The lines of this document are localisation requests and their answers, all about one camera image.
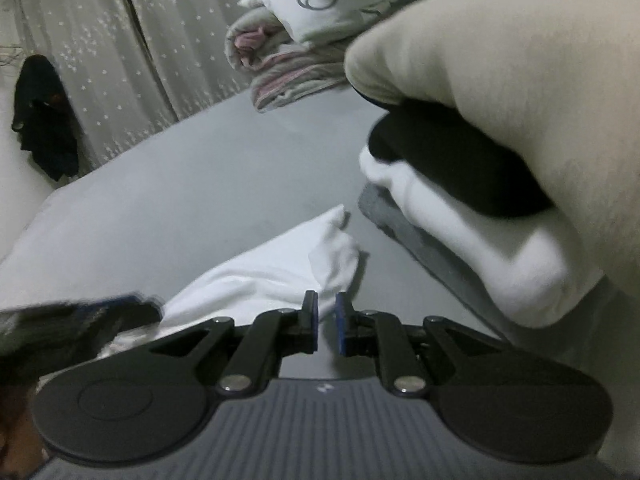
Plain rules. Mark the grey dotted curtain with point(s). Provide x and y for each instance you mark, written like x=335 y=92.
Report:
x=150 y=35

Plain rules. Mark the folded pink white quilt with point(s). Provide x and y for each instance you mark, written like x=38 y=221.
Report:
x=300 y=65

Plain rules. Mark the white garment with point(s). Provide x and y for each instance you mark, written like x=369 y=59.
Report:
x=260 y=280
x=475 y=255

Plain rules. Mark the person's left forearm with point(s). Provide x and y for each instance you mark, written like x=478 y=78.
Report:
x=15 y=430

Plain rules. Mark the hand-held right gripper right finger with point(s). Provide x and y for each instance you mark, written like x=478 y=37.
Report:
x=341 y=322

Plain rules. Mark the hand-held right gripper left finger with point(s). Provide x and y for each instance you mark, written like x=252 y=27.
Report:
x=314 y=320

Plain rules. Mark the folded white garment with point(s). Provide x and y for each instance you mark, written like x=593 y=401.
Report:
x=475 y=255

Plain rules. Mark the folded black garment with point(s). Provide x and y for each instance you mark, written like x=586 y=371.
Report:
x=450 y=160

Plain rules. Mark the dark hanging garment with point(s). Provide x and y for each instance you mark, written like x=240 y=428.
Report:
x=47 y=120

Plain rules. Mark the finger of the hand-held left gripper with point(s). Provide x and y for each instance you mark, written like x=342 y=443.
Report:
x=115 y=310

